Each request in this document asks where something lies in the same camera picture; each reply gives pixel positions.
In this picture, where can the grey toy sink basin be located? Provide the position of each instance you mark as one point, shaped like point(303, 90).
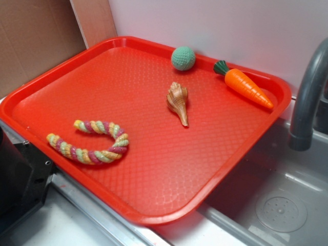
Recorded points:
point(274, 196)

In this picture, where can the green knitted ball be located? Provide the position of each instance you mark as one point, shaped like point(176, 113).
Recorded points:
point(183, 58)

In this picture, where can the red plastic tray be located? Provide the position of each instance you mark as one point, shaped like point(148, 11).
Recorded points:
point(168, 169)

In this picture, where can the multicolour twisted rope toy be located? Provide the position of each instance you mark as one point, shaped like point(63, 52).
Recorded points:
point(93, 157)

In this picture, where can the grey toy faucet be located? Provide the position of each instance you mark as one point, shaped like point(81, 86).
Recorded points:
point(310, 109)

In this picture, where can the orange toy carrot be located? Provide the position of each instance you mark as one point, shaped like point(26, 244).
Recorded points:
point(242, 84)

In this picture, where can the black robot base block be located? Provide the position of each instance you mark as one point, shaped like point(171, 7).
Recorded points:
point(26, 173)

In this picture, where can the brown conch seashell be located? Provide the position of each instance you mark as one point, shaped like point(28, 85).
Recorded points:
point(177, 98)

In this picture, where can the brown cardboard panel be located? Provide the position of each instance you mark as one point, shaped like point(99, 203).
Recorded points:
point(38, 35)

